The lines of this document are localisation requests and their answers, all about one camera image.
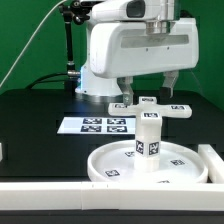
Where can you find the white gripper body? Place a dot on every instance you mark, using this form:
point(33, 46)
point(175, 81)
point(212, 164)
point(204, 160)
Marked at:
point(127, 49)

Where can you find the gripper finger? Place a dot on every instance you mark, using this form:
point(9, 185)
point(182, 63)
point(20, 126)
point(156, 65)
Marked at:
point(124, 84)
point(170, 79)

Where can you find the white cross-shaped table base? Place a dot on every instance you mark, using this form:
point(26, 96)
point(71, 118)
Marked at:
point(150, 105)

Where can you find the white round table top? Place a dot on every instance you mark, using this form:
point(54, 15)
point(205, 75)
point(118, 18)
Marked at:
point(123, 162)

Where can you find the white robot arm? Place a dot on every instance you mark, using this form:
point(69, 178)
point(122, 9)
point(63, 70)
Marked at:
point(100, 89)

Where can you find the white marker sheet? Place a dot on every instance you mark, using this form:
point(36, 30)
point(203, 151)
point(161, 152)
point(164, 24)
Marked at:
point(97, 125)

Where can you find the white right fence block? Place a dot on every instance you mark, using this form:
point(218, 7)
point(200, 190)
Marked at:
point(214, 163)

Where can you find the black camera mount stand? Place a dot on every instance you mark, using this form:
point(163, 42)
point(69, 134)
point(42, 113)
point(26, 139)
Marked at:
point(76, 12)

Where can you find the white front fence rail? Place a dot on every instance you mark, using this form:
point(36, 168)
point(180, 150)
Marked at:
point(101, 195)

